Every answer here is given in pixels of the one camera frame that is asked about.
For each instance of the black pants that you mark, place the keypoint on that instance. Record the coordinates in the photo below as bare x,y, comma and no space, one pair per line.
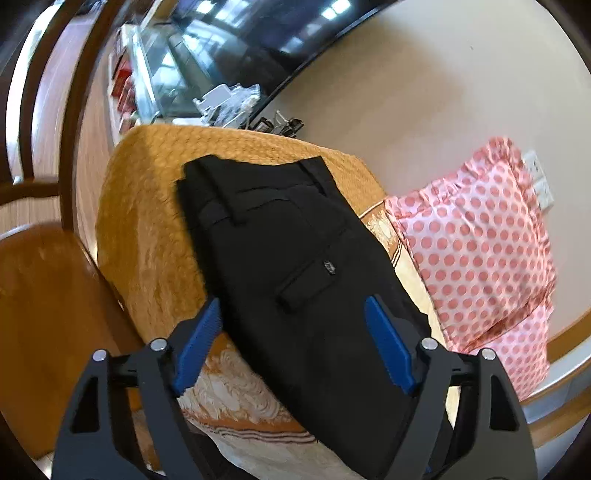
295,277

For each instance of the red box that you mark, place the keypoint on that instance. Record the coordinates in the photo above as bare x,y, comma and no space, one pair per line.
123,83

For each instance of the dark wooden door frame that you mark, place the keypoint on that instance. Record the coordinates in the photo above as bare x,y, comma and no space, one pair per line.
78,92

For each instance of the orange patterned bed blanket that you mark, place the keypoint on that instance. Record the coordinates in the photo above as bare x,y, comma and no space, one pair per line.
152,240

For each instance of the white plastic device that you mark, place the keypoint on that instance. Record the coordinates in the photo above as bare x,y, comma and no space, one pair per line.
216,99

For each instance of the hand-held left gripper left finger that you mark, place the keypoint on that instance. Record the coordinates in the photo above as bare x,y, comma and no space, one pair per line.
198,341

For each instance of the white wall socket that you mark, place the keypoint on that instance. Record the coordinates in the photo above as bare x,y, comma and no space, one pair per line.
538,180

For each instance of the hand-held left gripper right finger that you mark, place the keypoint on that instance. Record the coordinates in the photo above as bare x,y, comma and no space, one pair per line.
385,341

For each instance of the glass-top cabinet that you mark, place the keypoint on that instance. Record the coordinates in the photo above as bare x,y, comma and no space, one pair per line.
161,78

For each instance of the wooden bed frame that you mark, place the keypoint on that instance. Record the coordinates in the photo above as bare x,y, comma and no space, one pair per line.
41,323

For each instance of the black binder clips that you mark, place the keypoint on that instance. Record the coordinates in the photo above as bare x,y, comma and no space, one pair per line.
279,125

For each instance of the black television screen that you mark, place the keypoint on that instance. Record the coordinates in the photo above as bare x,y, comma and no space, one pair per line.
277,37

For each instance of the pink polka dot pillow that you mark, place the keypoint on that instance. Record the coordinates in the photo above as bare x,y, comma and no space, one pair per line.
480,267

